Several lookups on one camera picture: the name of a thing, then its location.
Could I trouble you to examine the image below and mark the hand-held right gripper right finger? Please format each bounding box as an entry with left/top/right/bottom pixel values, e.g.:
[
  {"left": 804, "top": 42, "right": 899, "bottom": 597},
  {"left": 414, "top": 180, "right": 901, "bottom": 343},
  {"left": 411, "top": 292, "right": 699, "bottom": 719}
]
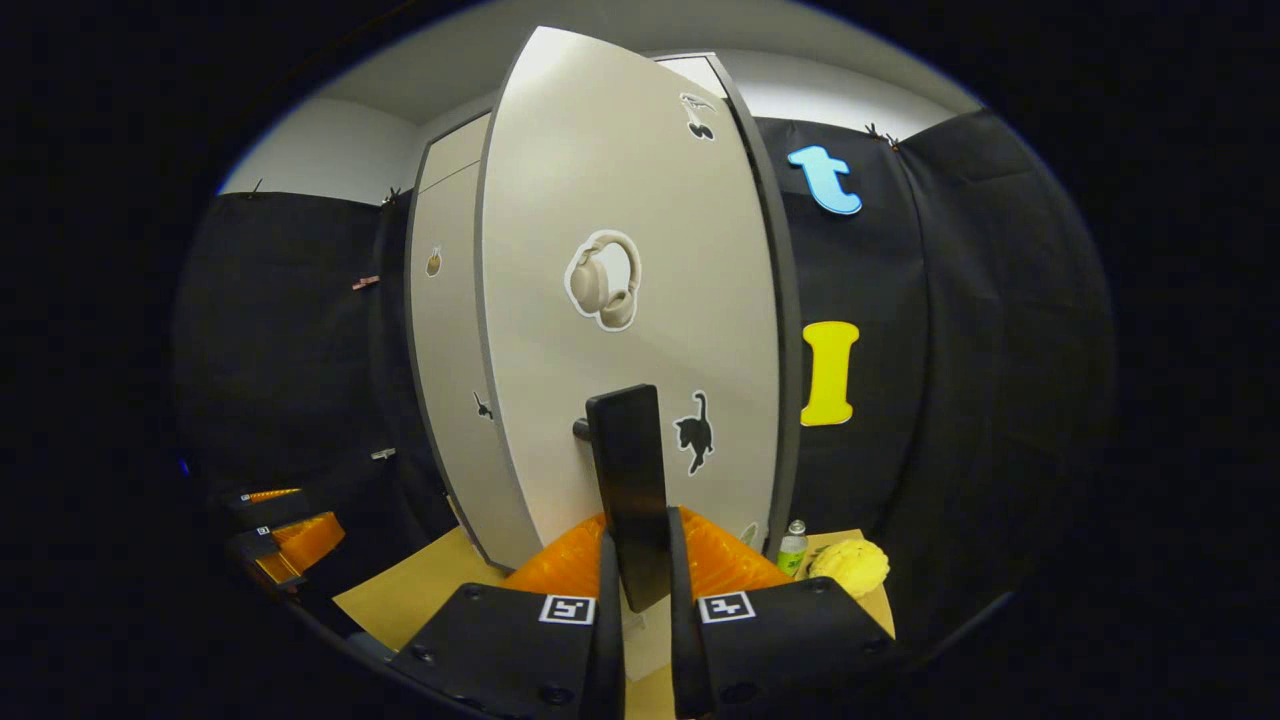
[{"left": 668, "top": 505, "right": 901, "bottom": 720}]

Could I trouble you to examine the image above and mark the black backdrop cloth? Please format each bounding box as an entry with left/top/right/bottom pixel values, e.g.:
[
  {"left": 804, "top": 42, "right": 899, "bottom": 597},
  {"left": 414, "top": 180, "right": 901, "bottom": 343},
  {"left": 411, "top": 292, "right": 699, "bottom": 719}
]
[{"left": 172, "top": 108, "right": 1116, "bottom": 641}]

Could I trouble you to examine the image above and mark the green plastic bottle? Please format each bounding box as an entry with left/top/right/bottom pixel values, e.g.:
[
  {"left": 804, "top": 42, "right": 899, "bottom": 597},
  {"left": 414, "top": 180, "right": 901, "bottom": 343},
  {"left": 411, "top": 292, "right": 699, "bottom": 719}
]
[{"left": 778, "top": 519, "right": 809, "bottom": 579}]

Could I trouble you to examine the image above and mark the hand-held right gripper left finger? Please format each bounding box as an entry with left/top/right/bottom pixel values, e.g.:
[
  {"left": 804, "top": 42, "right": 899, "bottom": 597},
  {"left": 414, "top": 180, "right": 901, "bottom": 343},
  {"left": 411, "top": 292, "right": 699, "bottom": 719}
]
[{"left": 390, "top": 510, "right": 626, "bottom": 720}]

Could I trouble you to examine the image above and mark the yellow bumpy toy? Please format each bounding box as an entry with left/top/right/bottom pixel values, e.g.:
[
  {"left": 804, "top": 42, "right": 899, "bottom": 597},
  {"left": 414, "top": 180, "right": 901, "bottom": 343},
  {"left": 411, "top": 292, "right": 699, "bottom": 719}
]
[{"left": 808, "top": 538, "right": 891, "bottom": 599}]

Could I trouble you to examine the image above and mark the grey double-door shoe cabinet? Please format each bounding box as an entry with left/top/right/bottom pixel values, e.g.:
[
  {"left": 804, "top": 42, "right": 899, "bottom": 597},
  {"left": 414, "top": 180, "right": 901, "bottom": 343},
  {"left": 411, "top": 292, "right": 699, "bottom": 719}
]
[{"left": 403, "top": 50, "right": 806, "bottom": 576}]

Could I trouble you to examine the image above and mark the beige cabinet door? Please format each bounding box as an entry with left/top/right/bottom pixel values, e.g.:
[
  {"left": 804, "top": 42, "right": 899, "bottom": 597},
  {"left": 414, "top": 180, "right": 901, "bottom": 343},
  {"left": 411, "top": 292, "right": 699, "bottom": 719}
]
[
  {"left": 475, "top": 27, "right": 791, "bottom": 613},
  {"left": 410, "top": 160, "right": 546, "bottom": 573}
]

